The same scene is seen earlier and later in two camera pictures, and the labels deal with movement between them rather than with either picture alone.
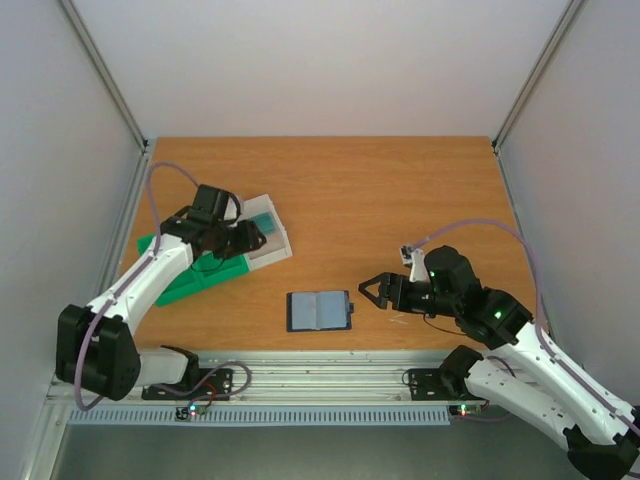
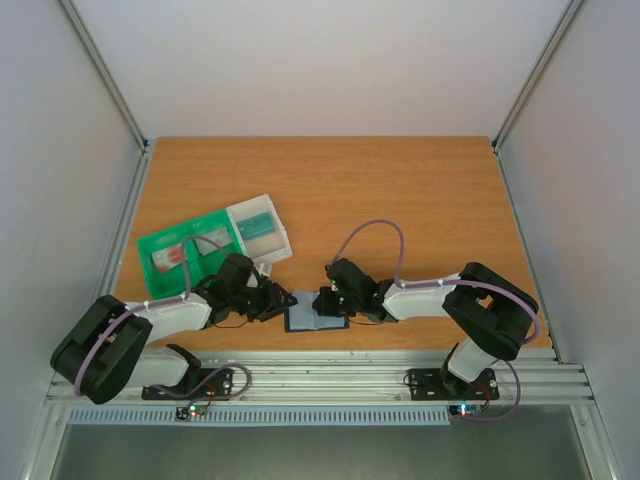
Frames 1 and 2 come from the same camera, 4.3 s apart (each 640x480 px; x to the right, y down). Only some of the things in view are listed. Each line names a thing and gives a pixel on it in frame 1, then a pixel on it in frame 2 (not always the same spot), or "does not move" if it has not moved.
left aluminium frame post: [107, 75] does not move
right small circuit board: [465, 410] does not move
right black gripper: [393, 291] to [326, 301]
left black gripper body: [235, 245] to [254, 305]
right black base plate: [426, 384] does not move
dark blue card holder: [318, 310] does not move
